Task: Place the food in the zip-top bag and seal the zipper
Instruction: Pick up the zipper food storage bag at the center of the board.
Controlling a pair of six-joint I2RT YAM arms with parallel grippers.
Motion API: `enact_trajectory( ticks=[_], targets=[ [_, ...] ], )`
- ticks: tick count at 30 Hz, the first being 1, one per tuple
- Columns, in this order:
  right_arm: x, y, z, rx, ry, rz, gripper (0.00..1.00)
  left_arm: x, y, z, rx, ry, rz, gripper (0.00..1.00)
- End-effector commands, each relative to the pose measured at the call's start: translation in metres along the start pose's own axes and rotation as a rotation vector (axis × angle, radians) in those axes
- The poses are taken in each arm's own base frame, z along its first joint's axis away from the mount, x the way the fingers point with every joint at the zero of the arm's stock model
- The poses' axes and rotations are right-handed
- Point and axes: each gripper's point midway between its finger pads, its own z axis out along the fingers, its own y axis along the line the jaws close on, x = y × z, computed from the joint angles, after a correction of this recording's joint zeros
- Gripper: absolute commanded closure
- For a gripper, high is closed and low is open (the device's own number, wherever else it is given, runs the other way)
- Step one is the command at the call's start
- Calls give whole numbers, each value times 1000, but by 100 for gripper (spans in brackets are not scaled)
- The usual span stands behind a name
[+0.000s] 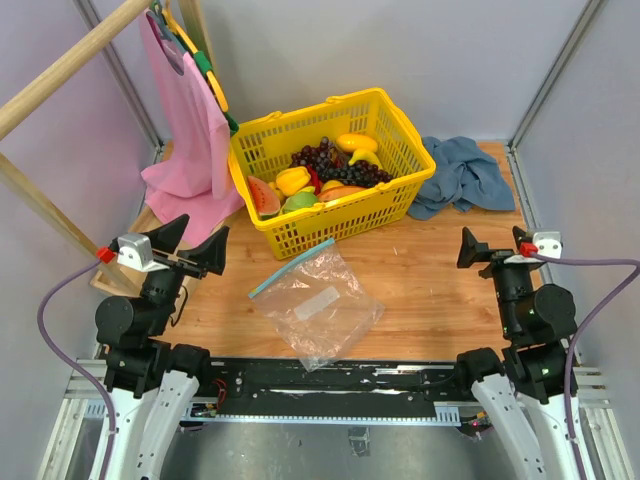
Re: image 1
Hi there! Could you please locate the yellow plastic basket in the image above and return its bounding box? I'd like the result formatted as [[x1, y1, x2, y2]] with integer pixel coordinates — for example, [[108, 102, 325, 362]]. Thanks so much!
[[228, 87, 436, 259]]

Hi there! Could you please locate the yellow bell pepper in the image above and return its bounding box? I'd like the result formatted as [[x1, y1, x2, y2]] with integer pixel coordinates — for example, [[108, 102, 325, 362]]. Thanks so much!
[[275, 166, 311, 197]]

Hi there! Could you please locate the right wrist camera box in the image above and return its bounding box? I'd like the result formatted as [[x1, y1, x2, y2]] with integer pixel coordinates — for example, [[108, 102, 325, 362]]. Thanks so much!
[[532, 230, 563, 259]]

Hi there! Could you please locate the purple grape bunch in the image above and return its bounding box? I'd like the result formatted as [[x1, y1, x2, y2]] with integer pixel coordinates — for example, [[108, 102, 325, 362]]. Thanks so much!
[[289, 137, 337, 174]]

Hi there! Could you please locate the red chili pepper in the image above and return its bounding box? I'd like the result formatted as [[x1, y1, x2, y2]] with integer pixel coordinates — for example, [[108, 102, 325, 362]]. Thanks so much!
[[306, 165, 324, 195]]

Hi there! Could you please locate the dark grape bunch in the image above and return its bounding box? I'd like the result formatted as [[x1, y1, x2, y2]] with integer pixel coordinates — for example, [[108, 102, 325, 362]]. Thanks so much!
[[318, 162, 394, 188]]

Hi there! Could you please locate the pink hanging shirt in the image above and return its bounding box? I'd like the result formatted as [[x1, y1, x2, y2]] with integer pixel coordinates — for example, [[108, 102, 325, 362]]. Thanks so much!
[[139, 9, 244, 246]]

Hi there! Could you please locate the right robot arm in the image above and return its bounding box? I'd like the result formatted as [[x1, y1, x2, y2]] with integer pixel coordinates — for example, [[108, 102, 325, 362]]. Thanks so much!
[[452, 228, 595, 479]]

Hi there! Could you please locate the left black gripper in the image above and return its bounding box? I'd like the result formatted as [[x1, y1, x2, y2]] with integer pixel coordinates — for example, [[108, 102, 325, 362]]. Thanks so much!
[[141, 214, 229, 334]]

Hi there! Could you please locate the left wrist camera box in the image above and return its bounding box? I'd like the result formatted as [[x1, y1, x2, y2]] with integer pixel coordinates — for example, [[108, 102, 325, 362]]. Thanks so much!
[[117, 233, 153, 272]]

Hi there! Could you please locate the papaya slice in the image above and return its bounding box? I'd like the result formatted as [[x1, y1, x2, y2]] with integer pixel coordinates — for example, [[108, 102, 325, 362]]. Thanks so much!
[[318, 186, 366, 203]]

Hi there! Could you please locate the clear zip top bag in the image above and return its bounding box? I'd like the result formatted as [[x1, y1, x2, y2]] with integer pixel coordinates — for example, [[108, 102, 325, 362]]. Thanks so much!
[[248, 239, 385, 372]]

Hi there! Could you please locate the blue crumpled cloth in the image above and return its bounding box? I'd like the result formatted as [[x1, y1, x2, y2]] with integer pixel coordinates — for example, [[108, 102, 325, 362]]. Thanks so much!
[[407, 136, 516, 221]]

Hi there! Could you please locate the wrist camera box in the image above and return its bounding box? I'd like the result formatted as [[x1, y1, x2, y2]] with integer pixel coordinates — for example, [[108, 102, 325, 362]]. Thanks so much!
[[532, 230, 563, 259], [117, 233, 153, 272]]

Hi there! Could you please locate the green clothes hanger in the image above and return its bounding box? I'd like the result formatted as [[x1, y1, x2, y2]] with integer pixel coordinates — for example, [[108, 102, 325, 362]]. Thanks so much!
[[150, 1, 239, 136]]

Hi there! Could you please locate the yellow mango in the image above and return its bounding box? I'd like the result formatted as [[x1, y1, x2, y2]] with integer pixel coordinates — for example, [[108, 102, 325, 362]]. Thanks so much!
[[335, 133, 378, 153]]

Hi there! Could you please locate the yellow clothes hanger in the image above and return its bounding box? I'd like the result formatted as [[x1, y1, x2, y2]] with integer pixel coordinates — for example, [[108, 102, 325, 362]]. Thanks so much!
[[162, 1, 229, 113]]

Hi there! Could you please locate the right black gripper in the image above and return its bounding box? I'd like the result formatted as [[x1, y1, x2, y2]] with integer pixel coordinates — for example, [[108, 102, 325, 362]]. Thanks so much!
[[456, 226, 534, 335]]

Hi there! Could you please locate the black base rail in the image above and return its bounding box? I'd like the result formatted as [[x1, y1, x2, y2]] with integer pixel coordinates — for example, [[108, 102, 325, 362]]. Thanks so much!
[[182, 357, 478, 426]]

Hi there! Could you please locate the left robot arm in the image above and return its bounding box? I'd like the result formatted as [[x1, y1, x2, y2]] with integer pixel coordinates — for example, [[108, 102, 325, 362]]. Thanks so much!
[[90, 214, 229, 479]]

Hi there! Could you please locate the yellow banana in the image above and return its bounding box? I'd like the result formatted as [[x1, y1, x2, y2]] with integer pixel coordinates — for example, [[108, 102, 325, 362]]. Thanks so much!
[[348, 148, 382, 171]]

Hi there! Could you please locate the wooden clothes rack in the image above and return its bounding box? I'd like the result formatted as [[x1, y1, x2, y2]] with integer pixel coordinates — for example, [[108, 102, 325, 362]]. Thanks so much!
[[0, 0, 221, 317]]

